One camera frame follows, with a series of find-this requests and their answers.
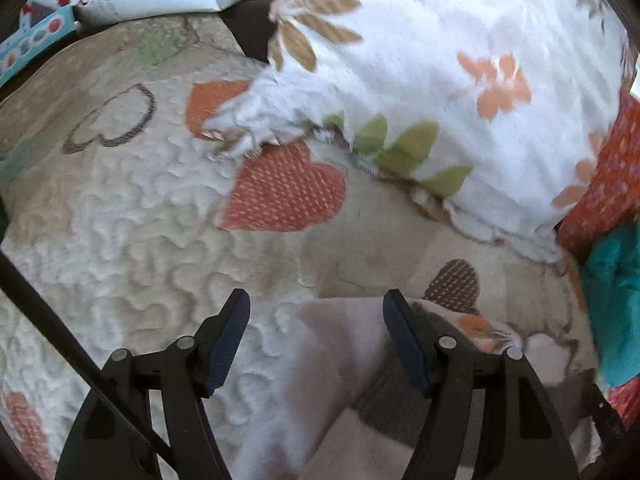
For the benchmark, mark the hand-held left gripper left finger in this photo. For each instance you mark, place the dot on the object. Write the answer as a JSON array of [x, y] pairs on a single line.
[[227, 345]]

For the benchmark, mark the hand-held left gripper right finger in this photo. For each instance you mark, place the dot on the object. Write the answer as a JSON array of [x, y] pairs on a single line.
[[407, 345]]

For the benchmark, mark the pink floral knit cardigan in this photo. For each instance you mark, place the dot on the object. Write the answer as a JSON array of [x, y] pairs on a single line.
[[325, 360]]

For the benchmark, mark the quilted heart-pattern blanket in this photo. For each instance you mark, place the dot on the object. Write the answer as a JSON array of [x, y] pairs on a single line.
[[125, 235]]

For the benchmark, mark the teal plush cloth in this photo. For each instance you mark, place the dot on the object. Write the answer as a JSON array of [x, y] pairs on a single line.
[[620, 310]]

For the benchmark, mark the white floral cloth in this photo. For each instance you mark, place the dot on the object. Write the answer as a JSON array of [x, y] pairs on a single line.
[[425, 60]]

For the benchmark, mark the light blue printed packet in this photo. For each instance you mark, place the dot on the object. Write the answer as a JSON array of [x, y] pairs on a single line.
[[30, 42]]

